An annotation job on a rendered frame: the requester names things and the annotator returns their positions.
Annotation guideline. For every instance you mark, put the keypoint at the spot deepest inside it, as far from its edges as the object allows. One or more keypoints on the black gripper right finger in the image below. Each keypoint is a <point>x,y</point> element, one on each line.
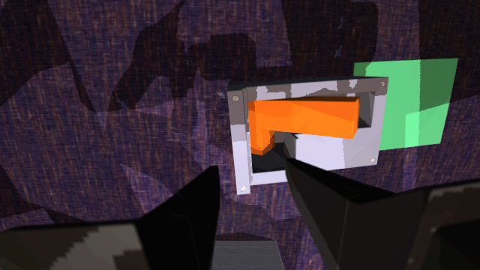
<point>356,226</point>

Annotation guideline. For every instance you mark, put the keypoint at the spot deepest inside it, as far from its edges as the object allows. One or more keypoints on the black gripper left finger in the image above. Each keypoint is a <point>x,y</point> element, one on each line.
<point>179,234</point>

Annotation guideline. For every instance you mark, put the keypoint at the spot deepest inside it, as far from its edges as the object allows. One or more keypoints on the orange l-shaped part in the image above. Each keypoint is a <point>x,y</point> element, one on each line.
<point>323,116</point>

